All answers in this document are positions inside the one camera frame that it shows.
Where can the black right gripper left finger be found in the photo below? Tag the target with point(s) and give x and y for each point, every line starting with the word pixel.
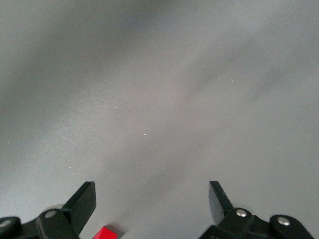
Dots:
pixel 72 211

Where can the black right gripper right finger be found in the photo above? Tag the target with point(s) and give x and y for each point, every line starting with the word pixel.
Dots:
pixel 229 216

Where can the small red cube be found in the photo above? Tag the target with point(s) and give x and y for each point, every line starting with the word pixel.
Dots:
pixel 104 233

